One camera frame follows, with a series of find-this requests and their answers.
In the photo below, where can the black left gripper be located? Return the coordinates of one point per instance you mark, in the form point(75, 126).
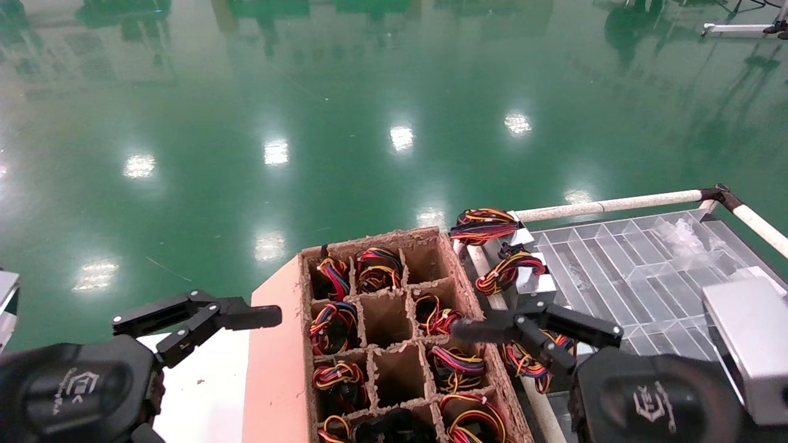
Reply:
point(74, 394)

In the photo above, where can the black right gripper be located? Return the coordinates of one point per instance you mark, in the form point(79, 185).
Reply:
point(652, 406)

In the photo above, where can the white flat panel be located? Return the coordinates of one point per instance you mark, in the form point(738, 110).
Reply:
point(209, 394)

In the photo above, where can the clear plastic divider tray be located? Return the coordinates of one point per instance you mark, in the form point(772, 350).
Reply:
point(615, 271)

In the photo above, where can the pink flat board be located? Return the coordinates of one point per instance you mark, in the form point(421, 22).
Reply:
point(277, 369)

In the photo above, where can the crumpled clear plastic wrap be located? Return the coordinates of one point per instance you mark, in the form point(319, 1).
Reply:
point(683, 237)

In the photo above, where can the brown cardboard divider box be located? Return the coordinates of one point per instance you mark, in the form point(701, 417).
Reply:
point(385, 317)

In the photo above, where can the black pipe corner connector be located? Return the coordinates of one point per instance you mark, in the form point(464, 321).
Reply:
point(720, 195)

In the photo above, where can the white pipe rail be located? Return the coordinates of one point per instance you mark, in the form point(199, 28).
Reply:
point(615, 204)
point(763, 226)
point(545, 413)

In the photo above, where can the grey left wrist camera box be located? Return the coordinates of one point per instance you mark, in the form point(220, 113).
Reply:
point(7, 307)

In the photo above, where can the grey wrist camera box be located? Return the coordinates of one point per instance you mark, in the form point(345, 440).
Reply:
point(757, 344)
point(7, 307)

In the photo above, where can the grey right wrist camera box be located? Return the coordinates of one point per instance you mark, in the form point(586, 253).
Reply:
point(757, 344)

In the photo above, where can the white metal frame base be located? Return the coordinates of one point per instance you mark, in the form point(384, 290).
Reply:
point(732, 28)

